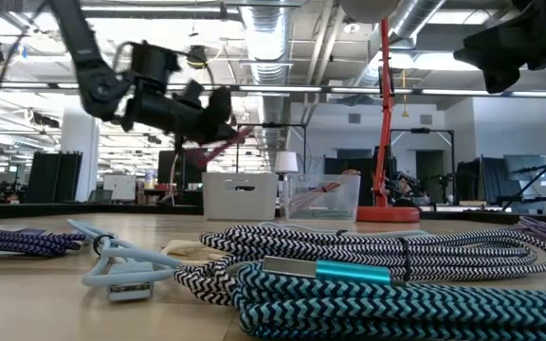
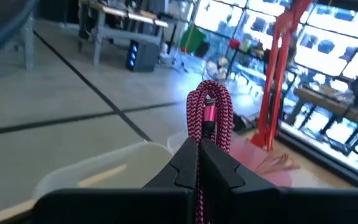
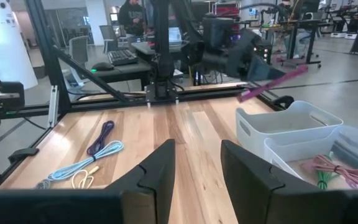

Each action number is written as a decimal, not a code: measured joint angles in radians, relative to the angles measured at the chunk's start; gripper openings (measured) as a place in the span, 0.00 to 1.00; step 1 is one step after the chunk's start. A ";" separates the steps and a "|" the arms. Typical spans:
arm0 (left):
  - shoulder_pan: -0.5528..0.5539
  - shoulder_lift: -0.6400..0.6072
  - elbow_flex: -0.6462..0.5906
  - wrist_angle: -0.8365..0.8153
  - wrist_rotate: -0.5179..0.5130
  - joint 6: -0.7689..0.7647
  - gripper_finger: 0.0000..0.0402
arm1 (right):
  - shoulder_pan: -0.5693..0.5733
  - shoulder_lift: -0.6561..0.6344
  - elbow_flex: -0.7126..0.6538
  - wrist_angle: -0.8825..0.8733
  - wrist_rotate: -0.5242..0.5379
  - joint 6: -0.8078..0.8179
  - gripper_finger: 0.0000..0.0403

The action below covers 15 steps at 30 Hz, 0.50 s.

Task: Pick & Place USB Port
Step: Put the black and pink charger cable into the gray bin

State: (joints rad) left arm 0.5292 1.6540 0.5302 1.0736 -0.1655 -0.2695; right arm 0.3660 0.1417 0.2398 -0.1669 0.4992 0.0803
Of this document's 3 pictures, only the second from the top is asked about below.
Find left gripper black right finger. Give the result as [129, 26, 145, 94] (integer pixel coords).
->
[201, 138, 276, 224]

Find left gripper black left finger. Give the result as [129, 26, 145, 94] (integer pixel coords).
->
[143, 138, 198, 224]

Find magenta braided USB cable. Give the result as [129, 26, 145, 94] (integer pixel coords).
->
[186, 80, 234, 224]

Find clear plastic bin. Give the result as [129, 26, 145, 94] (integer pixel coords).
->
[166, 130, 304, 189]

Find opaque white plastic bin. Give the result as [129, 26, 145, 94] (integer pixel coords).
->
[31, 141, 173, 200]

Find computer tower blue lights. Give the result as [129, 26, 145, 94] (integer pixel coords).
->
[126, 39, 167, 72]

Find red desk lamp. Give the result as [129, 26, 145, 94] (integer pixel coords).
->
[250, 0, 313, 152]

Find wooden table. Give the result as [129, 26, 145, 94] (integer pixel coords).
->
[290, 86, 358, 131]

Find green object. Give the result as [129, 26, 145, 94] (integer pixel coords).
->
[178, 26, 206, 54]

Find grey workbench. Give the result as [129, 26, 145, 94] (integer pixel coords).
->
[78, 0, 169, 66]

